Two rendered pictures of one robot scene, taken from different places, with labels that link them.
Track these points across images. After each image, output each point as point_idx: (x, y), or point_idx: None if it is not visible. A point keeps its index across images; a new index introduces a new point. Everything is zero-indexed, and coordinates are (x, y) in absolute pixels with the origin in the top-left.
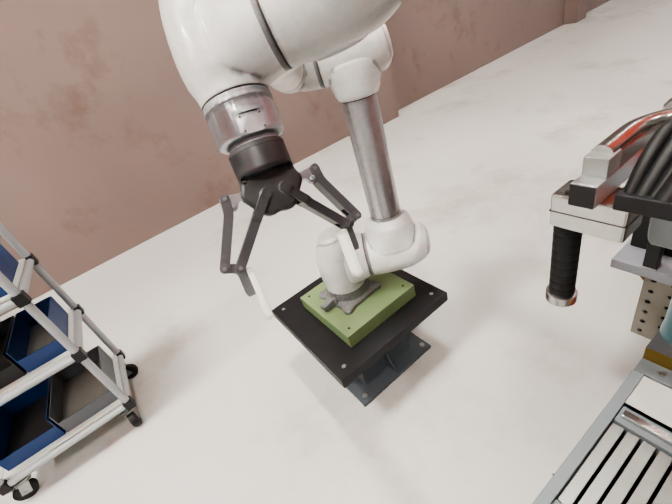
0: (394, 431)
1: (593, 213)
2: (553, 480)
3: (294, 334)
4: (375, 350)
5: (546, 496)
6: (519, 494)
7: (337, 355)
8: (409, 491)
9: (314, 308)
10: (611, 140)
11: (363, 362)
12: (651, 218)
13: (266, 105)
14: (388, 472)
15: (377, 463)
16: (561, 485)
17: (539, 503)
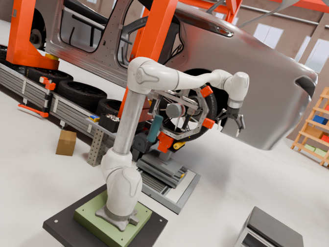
0: None
1: (195, 111)
2: (155, 191)
3: None
4: (148, 208)
5: (160, 194)
6: (155, 205)
7: (155, 224)
8: (168, 233)
9: (133, 233)
10: (194, 100)
11: (156, 212)
12: (178, 112)
13: None
14: (165, 241)
15: (163, 245)
16: (156, 190)
17: (162, 195)
